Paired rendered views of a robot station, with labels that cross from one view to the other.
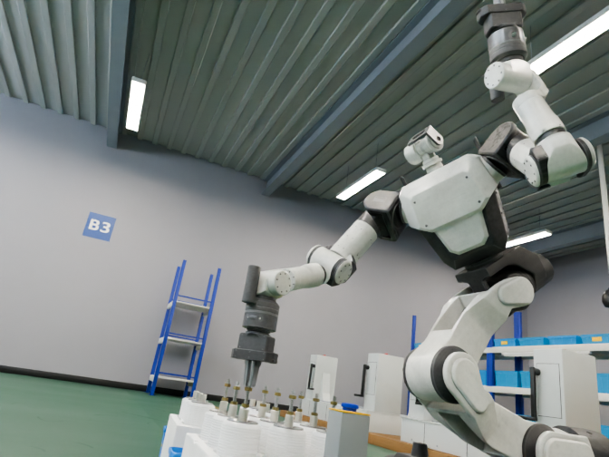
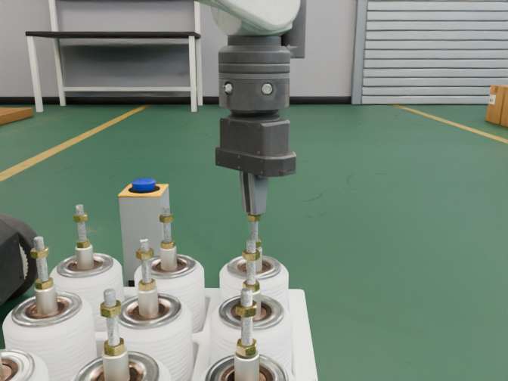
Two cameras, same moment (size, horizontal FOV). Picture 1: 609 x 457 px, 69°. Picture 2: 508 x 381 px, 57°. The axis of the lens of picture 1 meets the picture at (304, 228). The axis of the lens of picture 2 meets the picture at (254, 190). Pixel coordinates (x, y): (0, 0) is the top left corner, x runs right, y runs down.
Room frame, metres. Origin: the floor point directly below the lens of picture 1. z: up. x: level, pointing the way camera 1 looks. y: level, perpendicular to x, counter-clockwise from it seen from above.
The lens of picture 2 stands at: (1.72, 0.29, 0.53)
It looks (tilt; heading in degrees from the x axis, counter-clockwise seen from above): 16 degrees down; 201
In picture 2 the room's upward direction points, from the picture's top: straight up
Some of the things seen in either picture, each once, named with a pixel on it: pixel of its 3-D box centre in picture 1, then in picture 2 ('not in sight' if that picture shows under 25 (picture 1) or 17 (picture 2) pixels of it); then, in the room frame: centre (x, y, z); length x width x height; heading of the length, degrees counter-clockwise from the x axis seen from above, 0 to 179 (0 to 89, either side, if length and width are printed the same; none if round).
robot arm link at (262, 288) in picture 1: (264, 291); (260, 26); (1.15, 0.08, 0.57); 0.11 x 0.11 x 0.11; 46
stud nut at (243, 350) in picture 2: not in sight; (246, 346); (1.39, 0.15, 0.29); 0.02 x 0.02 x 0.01; 45
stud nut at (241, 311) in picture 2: not in sight; (246, 308); (1.39, 0.15, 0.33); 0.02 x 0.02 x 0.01; 45
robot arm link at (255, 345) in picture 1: (257, 336); (252, 121); (1.17, 0.08, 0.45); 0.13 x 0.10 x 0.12; 67
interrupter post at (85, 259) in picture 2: not in sight; (85, 257); (1.24, -0.15, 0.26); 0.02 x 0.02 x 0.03
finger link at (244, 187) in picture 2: (255, 374); (247, 187); (1.16, 0.07, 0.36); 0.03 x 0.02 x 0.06; 157
